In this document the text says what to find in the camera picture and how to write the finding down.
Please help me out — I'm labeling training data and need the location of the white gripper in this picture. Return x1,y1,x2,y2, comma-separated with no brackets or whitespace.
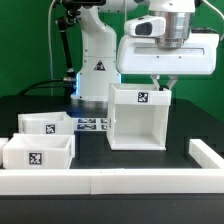
117,33,219,91

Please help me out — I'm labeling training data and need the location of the white drawer cabinet box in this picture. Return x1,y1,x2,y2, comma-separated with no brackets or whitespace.
107,84,171,151

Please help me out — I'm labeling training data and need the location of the white drawer tray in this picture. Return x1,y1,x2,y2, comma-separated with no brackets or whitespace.
18,112,74,135
3,134,75,169

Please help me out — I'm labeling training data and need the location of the white front drawer tray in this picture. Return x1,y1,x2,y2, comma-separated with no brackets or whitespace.
3,134,75,169

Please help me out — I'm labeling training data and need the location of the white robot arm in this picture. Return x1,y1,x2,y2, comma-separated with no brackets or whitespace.
62,0,220,102

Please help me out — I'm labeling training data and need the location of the printed marker sheet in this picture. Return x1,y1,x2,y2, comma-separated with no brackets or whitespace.
73,118,107,131

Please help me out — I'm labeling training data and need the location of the white left barrier block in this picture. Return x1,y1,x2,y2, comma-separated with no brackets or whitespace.
0,138,9,168

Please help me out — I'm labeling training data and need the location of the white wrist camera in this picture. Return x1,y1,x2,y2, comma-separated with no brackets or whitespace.
124,15,166,37

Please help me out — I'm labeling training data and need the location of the white right barrier rail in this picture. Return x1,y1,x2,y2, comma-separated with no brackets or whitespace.
189,139,224,170

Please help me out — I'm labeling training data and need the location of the white barrier rail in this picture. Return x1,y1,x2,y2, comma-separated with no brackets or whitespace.
189,139,224,170
0,169,224,195

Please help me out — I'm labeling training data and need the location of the black cable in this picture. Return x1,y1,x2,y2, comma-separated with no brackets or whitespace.
17,78,75,96

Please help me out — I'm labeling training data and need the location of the white front barrier rail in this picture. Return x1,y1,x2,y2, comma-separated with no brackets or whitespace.
0,169,224,195

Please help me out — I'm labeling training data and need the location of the white cable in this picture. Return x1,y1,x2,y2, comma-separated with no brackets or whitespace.
47,0,59,82

